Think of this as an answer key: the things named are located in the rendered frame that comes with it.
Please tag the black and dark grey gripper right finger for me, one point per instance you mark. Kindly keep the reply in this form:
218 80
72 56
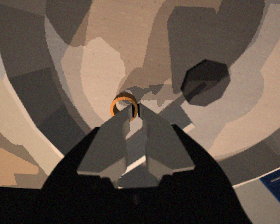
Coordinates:
169 150

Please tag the bronze bushing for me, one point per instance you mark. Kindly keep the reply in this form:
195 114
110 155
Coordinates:
124 96

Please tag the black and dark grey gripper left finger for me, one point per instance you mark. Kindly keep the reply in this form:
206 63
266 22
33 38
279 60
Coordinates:
101 153

